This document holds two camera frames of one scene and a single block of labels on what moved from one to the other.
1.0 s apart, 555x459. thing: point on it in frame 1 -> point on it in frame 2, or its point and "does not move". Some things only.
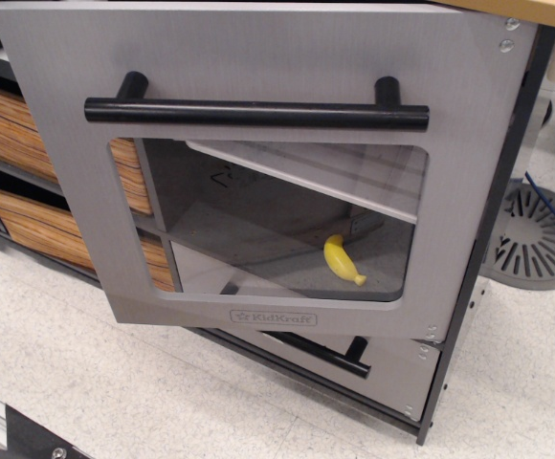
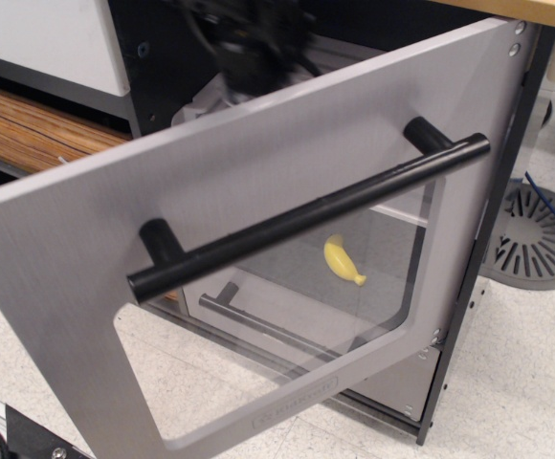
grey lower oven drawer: x=394 y=373 does not move
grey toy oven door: x=471 y=67 -> x=57 y=338
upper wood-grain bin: x=5 y=130 does not move
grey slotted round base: x=530 y=247 does not move
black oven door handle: x=132 y=106 -> x=430 y=150
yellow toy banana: x=340 y=261 does not move
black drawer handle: x=350 y=362 -> x=223 y=302
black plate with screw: x=26 y=440 does not move
